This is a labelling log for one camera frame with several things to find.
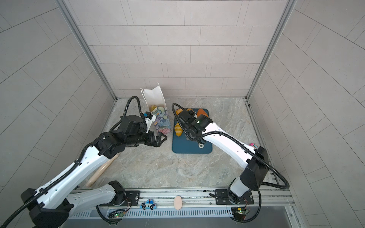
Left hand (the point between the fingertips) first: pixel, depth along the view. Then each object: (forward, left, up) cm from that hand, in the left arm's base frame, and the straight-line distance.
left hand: (164, 135), depth 68 cm
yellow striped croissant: (+15, -5, -21) cm, 26 cm away
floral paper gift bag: (+31, +11, -5) cm, 33 cm away
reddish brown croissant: (+33, -21, -24) cm, 46 cm away
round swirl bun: (+30, -4, -20) cm, 36 cm away
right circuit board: (-29, -36, -24) cm, 52 cm away
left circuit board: (-30, +21, -20) cm, 41 cm away
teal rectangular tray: (+6, -7, -23) cm, 25 cm away
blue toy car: (-26, +7, -21) cm, 34 cm away
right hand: (+5, -14, -8) cm, 17 cm away
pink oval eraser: (-25, -7, -21) cm, 34 cm away
